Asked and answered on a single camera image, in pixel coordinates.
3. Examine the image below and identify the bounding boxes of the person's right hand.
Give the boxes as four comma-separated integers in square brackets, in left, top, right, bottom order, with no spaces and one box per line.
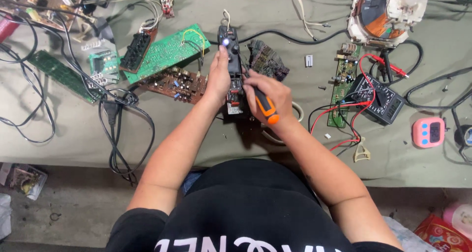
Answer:
[242,70,294,124]

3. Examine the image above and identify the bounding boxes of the person's left hand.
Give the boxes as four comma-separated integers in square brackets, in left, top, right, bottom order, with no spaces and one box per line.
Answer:
[204,45,232,108]

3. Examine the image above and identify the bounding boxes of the orange black handled screwdriver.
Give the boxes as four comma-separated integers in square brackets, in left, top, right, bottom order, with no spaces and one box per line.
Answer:
[238,54,280,125]

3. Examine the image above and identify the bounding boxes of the black electronic device with light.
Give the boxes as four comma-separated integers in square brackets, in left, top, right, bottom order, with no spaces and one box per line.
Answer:
[217,25,248,116]

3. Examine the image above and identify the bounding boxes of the dark woven rag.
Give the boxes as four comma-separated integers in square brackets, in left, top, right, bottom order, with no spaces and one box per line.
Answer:
[247,39,290,82]

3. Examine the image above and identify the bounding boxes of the olive green table cloth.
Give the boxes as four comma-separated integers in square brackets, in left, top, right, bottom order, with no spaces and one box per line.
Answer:
[0,0,472,188]

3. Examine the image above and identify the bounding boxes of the brown circuit board with capacitors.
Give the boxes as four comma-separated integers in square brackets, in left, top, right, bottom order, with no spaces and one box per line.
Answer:
[138,66,208,105]

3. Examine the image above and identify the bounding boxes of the narrow green board with knobs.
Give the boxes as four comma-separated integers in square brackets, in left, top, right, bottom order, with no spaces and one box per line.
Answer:
[327,43,362,129]

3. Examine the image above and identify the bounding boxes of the large green circuit board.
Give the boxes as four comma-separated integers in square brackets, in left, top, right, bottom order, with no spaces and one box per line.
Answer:
[120,23,211,85]

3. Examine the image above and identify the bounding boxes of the small red jack board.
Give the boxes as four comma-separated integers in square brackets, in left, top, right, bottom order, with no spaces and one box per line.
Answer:
[159,0,175,19]

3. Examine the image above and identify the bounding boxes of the black digital multimeter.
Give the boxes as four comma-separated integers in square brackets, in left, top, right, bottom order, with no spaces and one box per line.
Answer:
[345,74,406,126]

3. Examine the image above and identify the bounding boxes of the black connector block board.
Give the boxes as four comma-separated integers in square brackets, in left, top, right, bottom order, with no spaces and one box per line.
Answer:
[119,27,158,74]

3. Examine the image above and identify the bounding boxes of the beige plastic clip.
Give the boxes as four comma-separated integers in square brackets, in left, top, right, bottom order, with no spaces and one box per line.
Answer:
[353,136,371,163]

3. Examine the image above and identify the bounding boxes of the person's black shirt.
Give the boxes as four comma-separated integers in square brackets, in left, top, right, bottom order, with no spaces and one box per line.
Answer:
[105,158,404,252]

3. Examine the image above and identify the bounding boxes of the black multimeter probe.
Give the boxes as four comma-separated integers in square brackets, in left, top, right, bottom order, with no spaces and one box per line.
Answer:
[380,49,394,84]

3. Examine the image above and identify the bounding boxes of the red multimeter probe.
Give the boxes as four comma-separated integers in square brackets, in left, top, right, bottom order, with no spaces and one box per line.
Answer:
[369,54,410,78]

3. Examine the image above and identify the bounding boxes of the white round appliance housing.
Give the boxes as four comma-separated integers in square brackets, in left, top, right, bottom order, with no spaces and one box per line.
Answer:
[347,0,437,48]

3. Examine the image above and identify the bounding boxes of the small green board with heatsinks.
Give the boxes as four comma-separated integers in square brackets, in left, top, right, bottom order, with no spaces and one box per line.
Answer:
[81,39,121,88]

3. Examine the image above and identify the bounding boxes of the pink digital timer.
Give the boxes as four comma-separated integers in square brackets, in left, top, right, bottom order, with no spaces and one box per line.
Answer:
[412,117,446,149]

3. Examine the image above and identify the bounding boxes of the long narrow green circuit board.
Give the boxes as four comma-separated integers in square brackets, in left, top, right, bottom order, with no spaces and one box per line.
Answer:
[28,50,101,104]

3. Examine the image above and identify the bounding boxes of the black electrical tape roll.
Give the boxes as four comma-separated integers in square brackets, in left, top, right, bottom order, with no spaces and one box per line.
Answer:
[454,124,472,147]

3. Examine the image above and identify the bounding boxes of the brown board with components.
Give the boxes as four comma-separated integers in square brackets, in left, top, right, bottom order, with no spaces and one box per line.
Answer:
[0,0,87,32]

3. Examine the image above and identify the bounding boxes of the red printed packet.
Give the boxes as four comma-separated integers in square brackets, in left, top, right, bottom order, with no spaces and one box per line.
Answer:
[414,213,472,252]

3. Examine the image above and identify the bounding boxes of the pink plastic container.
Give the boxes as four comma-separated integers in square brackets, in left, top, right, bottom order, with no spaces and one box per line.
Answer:
[442,202,472,241]

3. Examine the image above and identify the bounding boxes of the crumpled wrapper on floor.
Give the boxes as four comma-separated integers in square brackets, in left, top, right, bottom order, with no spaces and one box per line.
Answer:
[0,163,48,201]

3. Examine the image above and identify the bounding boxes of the black thick cable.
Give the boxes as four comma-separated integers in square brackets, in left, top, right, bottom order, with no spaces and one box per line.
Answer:
[208,29,350,47]

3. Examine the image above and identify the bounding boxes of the beige flat cable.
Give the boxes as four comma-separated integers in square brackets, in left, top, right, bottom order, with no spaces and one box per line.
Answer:
[291,0,331,40]

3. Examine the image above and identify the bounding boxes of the black power cable with plug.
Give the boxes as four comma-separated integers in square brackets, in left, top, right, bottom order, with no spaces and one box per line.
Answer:
[55,12,155,184]

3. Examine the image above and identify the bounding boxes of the thin black wire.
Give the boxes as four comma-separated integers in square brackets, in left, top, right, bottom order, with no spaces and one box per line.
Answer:
[0,12,56,144]

